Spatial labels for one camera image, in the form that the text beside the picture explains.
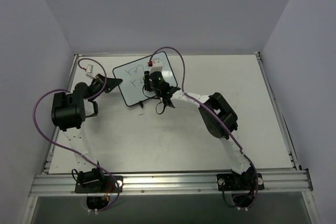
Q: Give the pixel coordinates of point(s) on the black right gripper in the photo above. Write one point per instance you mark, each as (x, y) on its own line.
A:
(147, 84)

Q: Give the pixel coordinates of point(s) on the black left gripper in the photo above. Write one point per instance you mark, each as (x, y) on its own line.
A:
(103, 81)

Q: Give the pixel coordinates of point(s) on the small white whiteboard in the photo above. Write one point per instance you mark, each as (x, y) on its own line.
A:
(131, 71)

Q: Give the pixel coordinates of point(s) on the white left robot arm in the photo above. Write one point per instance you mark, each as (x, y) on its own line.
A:
(69, 112)

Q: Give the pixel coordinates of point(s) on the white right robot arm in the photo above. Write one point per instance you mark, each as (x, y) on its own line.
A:
(218, 116)

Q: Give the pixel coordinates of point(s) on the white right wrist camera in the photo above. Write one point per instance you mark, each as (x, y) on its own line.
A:
(155, 65)

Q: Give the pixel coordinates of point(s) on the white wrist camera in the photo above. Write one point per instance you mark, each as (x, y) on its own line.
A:
(89, 71)
(155, 65)

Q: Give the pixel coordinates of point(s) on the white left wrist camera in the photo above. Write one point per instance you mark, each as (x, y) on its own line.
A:
(89, 71)

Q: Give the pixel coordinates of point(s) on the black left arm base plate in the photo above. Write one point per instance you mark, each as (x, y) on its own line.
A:
(108, 186)

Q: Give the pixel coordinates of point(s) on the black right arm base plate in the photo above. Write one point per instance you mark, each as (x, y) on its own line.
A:
(236, 182)

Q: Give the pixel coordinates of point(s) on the aluminium front rail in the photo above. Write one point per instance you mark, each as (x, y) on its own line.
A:
(275, 181)

